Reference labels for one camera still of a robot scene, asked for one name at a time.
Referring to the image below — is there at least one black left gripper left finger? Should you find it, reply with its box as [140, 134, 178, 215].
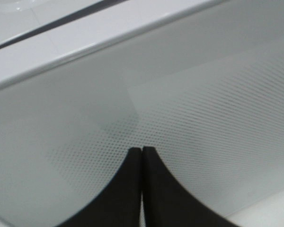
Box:
[59, 148, 142, 227]

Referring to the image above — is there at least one white microwave door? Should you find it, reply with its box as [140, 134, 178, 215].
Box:
[0, 0, 284, 227]

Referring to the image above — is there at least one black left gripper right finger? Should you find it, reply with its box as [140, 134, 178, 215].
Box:
[142, 147, 232, 227]

